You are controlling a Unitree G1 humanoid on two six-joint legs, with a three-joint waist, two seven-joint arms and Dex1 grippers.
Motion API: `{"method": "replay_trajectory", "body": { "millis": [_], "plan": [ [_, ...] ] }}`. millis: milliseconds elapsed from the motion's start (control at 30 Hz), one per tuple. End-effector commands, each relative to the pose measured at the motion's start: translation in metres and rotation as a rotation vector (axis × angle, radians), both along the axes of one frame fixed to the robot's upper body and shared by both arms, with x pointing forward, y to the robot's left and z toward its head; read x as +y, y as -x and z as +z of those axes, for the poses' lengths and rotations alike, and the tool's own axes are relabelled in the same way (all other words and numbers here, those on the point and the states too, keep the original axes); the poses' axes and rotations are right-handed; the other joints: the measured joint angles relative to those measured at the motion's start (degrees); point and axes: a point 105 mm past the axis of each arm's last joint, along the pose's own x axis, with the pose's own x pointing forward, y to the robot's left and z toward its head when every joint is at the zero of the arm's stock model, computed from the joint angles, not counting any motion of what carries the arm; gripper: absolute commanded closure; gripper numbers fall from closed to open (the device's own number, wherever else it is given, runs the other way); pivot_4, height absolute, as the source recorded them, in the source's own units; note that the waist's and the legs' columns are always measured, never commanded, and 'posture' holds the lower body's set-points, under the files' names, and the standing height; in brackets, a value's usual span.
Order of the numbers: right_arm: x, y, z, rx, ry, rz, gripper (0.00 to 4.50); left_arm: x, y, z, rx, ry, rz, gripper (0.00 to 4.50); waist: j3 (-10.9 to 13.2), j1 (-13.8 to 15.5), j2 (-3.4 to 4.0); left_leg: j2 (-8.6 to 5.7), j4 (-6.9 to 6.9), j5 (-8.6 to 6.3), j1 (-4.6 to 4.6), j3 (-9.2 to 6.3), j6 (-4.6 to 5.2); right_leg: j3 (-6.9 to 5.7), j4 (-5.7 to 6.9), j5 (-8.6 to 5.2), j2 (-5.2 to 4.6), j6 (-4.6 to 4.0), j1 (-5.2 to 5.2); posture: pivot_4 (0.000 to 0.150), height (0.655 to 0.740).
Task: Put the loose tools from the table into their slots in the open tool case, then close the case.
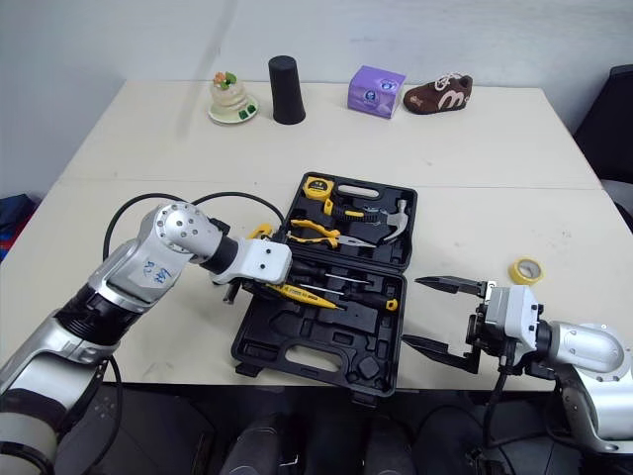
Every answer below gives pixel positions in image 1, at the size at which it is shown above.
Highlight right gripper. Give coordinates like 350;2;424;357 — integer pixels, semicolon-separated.
401;274;501;375

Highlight yellow tester screwdriver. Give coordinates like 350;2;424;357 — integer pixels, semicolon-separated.
256;281;343;311

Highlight black tool case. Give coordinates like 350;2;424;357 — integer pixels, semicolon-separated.
230;171;419;409

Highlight black screwdriver with yellow end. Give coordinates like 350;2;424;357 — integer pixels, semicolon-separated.
301;282;400;312

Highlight yellow roll of tape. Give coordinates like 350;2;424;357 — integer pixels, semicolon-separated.
508;255;544;287

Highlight claw hammer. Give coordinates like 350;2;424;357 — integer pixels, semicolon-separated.
322;197;412;246

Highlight robot body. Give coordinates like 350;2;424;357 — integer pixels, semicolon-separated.
217;408;416;475

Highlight yellow tape measure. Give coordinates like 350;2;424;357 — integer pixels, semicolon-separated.
301;177;336;201

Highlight brown shoe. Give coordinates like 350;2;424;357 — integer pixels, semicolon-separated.
403;72;475;116

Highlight purple tissue box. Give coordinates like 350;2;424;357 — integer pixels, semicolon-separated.
346;64;407;121

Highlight black chair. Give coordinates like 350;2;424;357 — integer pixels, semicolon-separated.
573;63;633;185

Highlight black cup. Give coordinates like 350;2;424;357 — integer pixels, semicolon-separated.
267;54;308;126

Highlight toy cake on plate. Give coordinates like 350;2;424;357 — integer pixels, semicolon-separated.
207;70;261;126

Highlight blue and red bag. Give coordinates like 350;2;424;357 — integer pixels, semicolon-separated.
0;193;39;264

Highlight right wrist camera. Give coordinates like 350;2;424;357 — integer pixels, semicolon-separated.
482;284;546;353

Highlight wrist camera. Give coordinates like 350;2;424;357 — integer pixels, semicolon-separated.
482;284;546;353
235;237;294;288

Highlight black cable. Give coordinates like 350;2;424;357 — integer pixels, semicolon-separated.
102;191;287;263
482;348;515;451

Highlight black handled screwdriver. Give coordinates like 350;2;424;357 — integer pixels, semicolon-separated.
291;261;372;287

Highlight yellow handled pliers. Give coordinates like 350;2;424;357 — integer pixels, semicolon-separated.
287;219;378;251

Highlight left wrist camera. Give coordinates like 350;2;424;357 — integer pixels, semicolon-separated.
235;237;294;288

